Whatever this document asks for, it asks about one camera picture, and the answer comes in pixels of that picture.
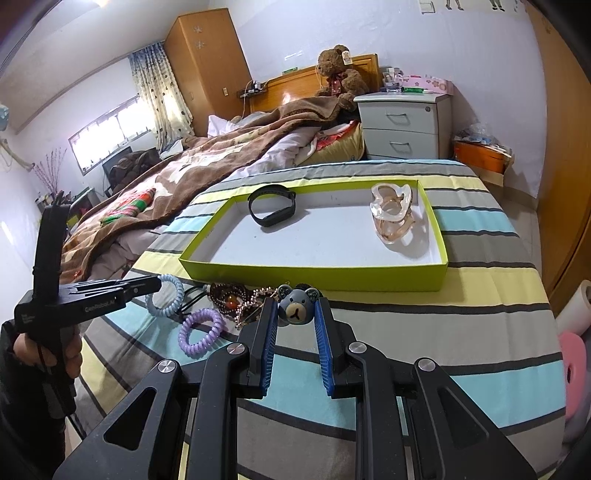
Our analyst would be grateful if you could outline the clear hair claw clip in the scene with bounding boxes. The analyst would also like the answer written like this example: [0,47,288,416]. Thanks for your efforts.
[369,183,419,245]

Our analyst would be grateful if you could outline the brown blanket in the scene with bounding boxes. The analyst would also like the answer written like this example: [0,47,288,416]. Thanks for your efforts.
[62,95,352,282]

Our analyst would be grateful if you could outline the person's left hand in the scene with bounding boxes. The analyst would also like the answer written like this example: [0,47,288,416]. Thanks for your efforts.
[13,330,85,380]

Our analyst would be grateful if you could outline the wooden headboard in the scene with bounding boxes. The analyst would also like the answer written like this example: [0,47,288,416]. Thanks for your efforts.
[240,53,382,114]

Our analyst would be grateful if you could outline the pink floral box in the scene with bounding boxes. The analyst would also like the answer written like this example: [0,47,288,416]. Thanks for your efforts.
[406,74,453,95]

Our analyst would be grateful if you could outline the orange box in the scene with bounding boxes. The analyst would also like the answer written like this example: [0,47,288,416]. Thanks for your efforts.
[452,138,513,175]

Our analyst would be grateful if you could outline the dried flower branches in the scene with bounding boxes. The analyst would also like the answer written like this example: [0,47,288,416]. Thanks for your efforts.
[32,148,70,195]

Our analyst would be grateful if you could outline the patterned curtain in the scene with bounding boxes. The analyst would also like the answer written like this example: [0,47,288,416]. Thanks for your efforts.
[129,41,195,153]

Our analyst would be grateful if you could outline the pink roll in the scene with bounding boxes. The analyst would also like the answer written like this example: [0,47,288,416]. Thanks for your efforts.
[558,332,591,421]

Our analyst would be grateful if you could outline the brown beaded bracelet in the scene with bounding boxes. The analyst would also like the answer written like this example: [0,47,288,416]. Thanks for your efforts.
[210,284,252,315]

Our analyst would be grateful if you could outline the wooden wardrobe with star decals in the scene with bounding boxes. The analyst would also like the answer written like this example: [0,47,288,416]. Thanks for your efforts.
[165,7,252,139]

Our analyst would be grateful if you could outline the green cardboard box tray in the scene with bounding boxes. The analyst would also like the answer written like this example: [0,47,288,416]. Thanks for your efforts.
[178,179,450,292]

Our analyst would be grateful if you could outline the black wristband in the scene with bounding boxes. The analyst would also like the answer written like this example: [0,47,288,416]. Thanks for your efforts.
[247,184,297,228]

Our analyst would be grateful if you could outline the grey nightstand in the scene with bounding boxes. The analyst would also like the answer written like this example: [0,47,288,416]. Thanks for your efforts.
[353,90,453,161]

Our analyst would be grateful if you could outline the window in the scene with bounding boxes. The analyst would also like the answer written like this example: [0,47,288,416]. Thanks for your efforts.
[69,95,155,176]

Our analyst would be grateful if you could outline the gold crystal bracelet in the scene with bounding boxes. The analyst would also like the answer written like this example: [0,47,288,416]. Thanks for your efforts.
[233,286,280,330]

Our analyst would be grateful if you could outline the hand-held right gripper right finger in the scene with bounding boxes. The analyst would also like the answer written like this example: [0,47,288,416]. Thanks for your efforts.
[314,298,539,480]

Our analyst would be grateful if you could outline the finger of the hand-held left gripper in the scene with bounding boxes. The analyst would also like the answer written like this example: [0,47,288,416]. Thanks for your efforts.
[65,275,163,306]

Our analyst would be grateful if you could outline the brown teddy bear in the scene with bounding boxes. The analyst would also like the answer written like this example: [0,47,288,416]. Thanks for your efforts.
[315,45,370,112]

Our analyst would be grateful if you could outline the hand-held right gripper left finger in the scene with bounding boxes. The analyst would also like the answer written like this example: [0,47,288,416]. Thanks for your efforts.
[52,298,280,480]

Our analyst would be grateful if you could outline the striped cloth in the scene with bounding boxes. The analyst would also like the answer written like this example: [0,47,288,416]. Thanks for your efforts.
[69,159,568,480]

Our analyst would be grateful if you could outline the toiletry bottles cluster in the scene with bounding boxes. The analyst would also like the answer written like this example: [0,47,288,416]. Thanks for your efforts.
[381,67,407,90]

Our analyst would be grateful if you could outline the clear plastic bags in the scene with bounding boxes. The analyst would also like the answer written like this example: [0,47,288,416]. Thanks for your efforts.
[455,122,514,151]

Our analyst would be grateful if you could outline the purple spiral hair tie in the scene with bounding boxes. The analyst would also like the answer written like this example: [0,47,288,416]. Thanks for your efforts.
[179,308,225,355]

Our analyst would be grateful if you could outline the blue spiral hair tie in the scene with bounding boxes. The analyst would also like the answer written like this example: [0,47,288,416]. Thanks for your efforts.
[145,274,184,317]

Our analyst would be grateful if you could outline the bear head hair tie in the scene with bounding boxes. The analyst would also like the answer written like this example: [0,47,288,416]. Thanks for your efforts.
[276,282,319,326]

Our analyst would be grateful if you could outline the light pink quilt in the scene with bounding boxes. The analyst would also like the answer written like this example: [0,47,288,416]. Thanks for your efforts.
[92,115,324,278]

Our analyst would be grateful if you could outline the yellow pillow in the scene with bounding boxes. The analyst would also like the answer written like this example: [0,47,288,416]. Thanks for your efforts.
[295,121,365,164]

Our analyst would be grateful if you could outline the black hair tie with bead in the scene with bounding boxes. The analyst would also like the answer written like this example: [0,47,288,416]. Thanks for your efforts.
[182,284,215,319]

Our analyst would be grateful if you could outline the white paper roll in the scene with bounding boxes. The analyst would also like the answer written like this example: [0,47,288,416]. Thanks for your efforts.
[556,281,591,335]

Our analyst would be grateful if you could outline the wall stickers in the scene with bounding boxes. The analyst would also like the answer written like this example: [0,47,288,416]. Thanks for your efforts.
[418,0,509,14]

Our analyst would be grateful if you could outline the dark clothing pile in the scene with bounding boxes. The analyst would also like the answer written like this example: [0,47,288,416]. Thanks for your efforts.
[104,148,160,195]

